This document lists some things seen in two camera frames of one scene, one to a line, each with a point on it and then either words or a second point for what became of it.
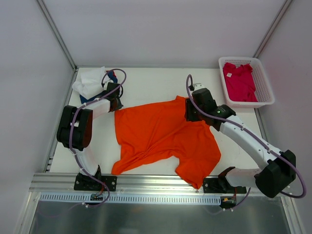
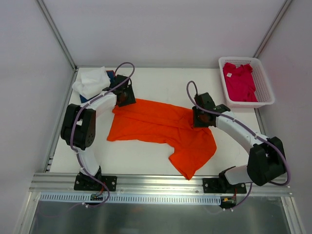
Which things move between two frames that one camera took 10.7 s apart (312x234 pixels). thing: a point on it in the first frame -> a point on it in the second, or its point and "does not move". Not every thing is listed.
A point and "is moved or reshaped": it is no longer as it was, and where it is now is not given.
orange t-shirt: x=161 y=132 is moved or reshaped
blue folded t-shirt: x=112 y=75 does not move
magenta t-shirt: x=240 y=82 does not move
